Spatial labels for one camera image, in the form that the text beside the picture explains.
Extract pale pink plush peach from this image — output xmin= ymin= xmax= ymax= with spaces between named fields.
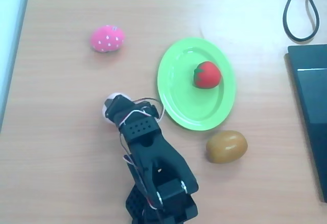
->
xmin=101 ymin=92 xmax=134 ymax=125

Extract green plastic plate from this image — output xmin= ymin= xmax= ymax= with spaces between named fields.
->
xmin=157 ymin=37 xmax=237 ymax=131

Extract pink plush strawberry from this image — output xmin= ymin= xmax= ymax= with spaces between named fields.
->
xmin=89 ymin=25 xmax=126 ymax=54

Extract red toy strawberry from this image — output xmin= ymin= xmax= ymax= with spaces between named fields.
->
xmin=193 ymin=61 xmax=222 ymax=89

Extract brown toy kiwi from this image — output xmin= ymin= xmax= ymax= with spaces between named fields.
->
xmin=205 ymin=130 xmax=248 ymax=164

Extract black laptop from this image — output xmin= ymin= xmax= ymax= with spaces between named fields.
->
xmin=284 ymin=44 xmax=327 ymax=204

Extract white and red servo wire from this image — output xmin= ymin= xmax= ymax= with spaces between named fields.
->
xmin=113 ymin=96 xmax=166 ymax=209

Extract black looped cable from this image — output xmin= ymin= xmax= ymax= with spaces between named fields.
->
xmin=282 ymin=0 xmax=327 ymax=43

